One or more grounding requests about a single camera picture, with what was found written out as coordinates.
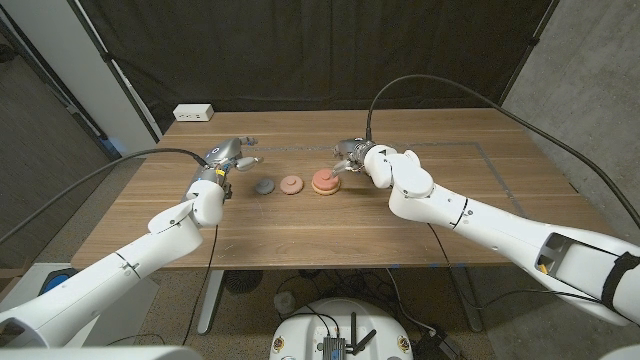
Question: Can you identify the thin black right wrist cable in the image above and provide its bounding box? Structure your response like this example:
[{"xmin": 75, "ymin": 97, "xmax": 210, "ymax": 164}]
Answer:
[{"xmin": 426, "ymin": 222, "xmax": 604, "ymax": 310}]

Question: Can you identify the black metal frame bar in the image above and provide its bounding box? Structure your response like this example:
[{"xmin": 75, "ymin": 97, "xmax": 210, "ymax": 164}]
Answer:
[{"xmin": 0, "ymin": 19, "xmax": 122, "ymax": 164}]

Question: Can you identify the white robot torso base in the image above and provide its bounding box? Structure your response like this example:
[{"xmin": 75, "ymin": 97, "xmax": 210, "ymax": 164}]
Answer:
[{"xmin": 269, "ymin": 298, "xmax": 415, "ymax": 360}]

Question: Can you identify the coral red toy ring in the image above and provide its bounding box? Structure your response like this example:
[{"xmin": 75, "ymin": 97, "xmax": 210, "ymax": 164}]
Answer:
[{"xmin": 312, "ymin": 167, "xmax": 340, "ymax": 190}]

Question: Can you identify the grey table leg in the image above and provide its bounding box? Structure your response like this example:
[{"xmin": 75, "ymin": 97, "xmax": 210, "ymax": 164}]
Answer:
[{"xmin": 449, "ymin": 267, "xmax": 485, "ymax": 334}]

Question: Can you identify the large orange toy ring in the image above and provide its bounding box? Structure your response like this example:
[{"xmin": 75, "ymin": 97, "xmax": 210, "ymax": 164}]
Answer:
[{"xmin": 310, "ymin": 179, "xmax": 342, "ymax": 197}]

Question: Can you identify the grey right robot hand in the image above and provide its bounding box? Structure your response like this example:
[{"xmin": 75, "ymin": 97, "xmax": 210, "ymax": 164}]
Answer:
[{"xmin": 332, "ymin": 138, "xmax": 377, "ymax": 177}]

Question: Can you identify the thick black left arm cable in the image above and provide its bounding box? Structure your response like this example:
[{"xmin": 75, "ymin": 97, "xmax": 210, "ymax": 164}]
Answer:
[{"xmin": 0, "ymin": 147, "xmax": 209, "ymax": 246}]

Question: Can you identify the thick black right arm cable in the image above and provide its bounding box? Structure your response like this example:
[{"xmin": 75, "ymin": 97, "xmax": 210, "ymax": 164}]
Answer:
[{"xmin": 365, "ymin": 74, "xmax": 640, "ymax": 229}]

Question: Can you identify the round grey floor object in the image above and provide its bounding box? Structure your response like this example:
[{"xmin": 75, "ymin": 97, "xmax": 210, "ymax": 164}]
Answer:
[{"xmin": 273, "ymin": 290, "xmax": 297, "ymax": 315}]

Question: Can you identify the light grey floor cable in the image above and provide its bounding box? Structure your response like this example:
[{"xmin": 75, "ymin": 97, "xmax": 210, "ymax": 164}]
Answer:
[{"xmin": 386, "ymin": 269, "xmax": 437, "ymax": 335}]

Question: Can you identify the black backdrop stand pole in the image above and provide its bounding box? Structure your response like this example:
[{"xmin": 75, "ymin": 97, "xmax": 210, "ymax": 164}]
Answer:
[
  {"xmin": 66, "ymin": 0, "xmax": 164, "ymax": 144},
  {"xmin": 497, "ymin": 0, "xmax": 561, "ymax": 108}
]

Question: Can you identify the grey radio module with antennas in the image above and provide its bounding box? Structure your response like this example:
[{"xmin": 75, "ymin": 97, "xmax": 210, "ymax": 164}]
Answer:
[{"xmin": 322, "ymin": 312, "xmax": 378, "ymax": 360}]

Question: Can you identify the white power strip box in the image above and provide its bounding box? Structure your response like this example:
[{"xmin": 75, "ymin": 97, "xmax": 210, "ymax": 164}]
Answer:
[{"xmin": 172, "ymin": 103, "xmax": 215, "ymax": 122}]

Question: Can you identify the white robot chest cover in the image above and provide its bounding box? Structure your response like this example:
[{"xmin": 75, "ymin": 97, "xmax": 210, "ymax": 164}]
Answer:
[{"xmin": 0, "ymin": 345, "xmax": 202, "ymax": 360}]

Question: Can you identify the black curtain backdrop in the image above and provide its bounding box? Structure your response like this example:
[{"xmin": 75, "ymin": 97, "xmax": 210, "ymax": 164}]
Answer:
[{"xmin": 77, "ymin": 0, "xmax": 557, "ymax": 135}]

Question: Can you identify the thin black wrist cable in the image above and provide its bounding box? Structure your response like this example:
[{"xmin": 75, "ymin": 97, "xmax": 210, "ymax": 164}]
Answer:
[
  {"xmin": 180, "ymin": 223, "xmax": 219, "ymax": 347},
  {"xmin": 426, "ymin": 222, "xmax": 604, "ymax": 310}
]

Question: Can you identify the thin black left wrist cable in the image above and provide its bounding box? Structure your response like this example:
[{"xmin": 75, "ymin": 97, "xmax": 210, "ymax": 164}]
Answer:
[{"xmin": 180, "ymin": 223, "xmax": 219, "ymax": 347}]

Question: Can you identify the black power brick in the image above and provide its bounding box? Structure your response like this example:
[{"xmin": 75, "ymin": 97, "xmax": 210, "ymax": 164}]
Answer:
[{"xmin": 414, "ymin": 329, "xmax": 464, "ymax": 360}]

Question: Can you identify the dusty pink toy ring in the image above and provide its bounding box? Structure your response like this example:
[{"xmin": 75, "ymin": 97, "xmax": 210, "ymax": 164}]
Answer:
[{"xmin": 279, "ymin": 174, "xmax": 305, "ymax": 196}]

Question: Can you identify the black floor cable tangle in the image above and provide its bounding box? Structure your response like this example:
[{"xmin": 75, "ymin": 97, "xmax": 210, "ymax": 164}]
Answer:
[{"xmin": 274, "ymin": 269, "xmax": 401, "ymax": 304}]

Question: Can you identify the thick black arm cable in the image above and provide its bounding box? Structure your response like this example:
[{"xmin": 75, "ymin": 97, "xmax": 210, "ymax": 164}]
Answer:
[
  {"xmin": 0, "ymin": 147, "xmax": 209, "ymax": 246},
  {"xmin": 365, "ymin": 74, "xmax": 640, "ymax": 229}
]

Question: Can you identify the white table leg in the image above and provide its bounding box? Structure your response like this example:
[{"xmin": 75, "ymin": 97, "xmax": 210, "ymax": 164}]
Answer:
[{"xmin": 197, "ymin": 269, "xmax": 226, "ymax": 336}]

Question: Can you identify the round black floor fan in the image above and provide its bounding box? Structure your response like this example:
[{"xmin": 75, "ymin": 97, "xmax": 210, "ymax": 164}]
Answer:
[{"xmin": 223, "ymin": 269, "xmax": 264, "ymax": 295}]

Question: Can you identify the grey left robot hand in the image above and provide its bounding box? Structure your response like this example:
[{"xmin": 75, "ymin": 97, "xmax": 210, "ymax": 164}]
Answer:
[{"xmin": 197, "ymin": 136, "xmax": 265, "ymax": 184}]

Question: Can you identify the blue foot pedal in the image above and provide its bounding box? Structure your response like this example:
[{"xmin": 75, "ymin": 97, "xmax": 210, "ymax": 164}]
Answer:
[{"xmin": 39, "ymin": 268, "xmax": 81, "ymax": 296}]

